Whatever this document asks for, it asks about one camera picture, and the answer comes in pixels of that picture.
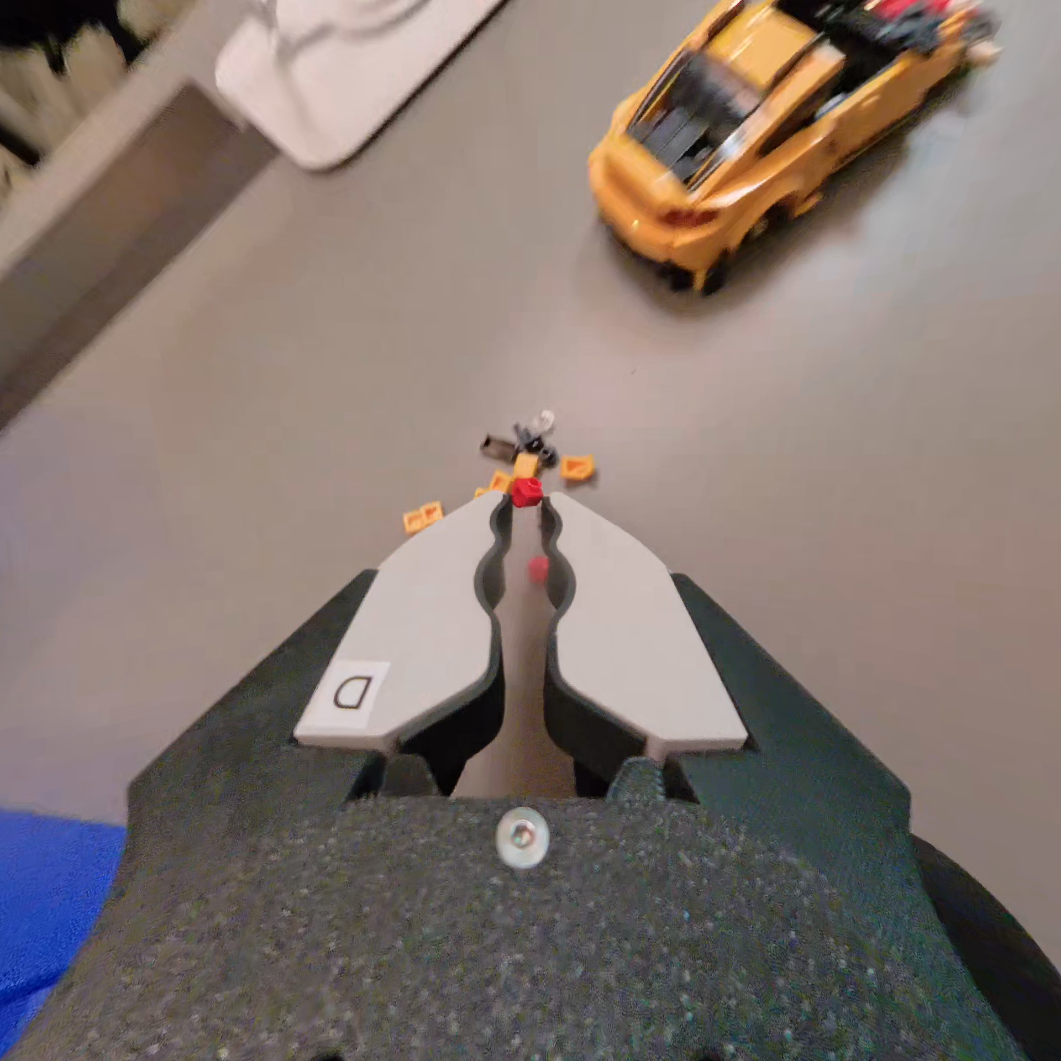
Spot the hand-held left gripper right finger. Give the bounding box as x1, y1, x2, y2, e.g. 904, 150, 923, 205
541, 491, 749, 792

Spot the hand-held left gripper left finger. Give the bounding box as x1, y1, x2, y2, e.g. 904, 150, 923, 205
294, 491, 510, 795

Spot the orange black lego piece pile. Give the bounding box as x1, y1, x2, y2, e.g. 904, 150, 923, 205
402, 408, 600, 533

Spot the yellow lego car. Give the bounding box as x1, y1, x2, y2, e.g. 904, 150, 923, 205
587, 0, 1004, 295

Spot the blue storage bin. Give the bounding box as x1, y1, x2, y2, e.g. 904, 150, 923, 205
0, 808, 129, 1029

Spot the white book stand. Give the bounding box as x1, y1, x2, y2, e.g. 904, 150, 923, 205
214, 0, 508, 172

